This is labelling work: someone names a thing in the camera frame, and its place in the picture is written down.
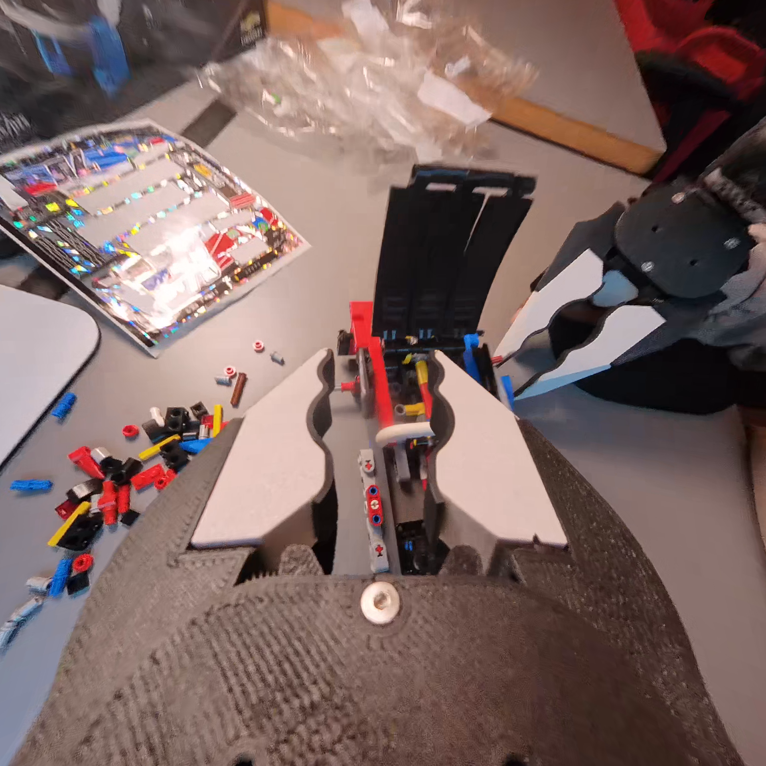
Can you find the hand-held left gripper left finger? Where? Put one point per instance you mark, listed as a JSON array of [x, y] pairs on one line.
[[263, 467]]

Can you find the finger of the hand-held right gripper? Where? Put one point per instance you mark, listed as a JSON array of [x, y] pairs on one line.
[[604, 341], [562, 299]]

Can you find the red and black chair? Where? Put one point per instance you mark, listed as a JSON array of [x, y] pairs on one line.
[[706, 54]]

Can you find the wooden edge strip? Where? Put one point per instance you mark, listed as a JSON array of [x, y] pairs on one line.
[[568, 131]]

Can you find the white rounded board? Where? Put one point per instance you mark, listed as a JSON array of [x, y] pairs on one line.
[[36, 359]]

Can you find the clear plastic bags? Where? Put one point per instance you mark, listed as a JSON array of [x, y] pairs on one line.
[[359, 90]]

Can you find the pile of loose lego pieces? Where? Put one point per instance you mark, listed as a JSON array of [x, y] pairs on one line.
[[111, 494]]

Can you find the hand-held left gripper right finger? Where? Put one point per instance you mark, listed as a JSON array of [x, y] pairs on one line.
[[490, 473]]

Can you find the black lego box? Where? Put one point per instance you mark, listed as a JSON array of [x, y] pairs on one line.
[[149, 36]]

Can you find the lego car model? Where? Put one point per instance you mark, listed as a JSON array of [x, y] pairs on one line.
[[431, 251]]

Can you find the holographic sticker sheet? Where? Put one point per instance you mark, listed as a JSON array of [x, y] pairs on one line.
[[149, 239]]

